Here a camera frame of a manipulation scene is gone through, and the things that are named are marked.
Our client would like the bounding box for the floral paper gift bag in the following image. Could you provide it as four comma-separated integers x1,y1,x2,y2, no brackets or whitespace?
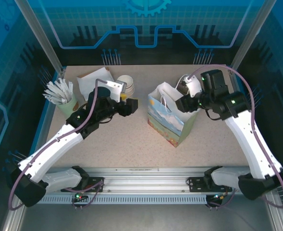
148,74,200,148

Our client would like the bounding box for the white paper cup stack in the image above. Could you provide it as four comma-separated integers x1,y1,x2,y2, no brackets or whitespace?
117,75,135,95

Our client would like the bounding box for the white paper napkin stack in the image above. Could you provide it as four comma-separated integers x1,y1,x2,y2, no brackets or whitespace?
77,67,115,101

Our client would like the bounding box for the brown pulp carrier stack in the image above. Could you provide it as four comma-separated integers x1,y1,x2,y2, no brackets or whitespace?
179,80,189,95

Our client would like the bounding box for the pale green cup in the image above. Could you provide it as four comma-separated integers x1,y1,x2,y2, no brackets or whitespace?
56,95,80,119

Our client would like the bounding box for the white paper stick packet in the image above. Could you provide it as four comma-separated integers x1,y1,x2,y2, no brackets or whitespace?
43,94,62,105
66,81,75,98
43,89,64,103
47,81,69,99
57,77,70,97

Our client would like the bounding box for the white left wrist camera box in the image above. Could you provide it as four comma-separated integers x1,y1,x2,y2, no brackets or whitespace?
105,80,128,102

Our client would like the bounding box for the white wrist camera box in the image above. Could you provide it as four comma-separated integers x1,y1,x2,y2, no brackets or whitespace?
185,75,204,98
105,80,128,102

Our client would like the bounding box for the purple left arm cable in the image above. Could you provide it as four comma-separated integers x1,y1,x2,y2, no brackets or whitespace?
8,78,110,212

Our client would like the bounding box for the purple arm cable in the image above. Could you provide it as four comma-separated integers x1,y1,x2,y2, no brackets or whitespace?
8,78,110,212
188,64,283,209

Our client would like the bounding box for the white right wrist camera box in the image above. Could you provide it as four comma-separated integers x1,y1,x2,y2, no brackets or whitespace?
185,75,204,98

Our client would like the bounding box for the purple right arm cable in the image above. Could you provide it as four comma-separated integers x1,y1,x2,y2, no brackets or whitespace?
188,64,283,209

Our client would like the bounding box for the aluminium frame post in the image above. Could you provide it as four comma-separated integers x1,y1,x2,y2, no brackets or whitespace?
14,0,65,73
229,0,278,73

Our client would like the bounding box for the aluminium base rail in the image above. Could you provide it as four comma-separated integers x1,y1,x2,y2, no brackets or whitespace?
25,166,276,196

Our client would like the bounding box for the white slotted cable duct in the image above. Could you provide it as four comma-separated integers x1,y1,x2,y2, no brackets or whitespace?
39,194,208,205

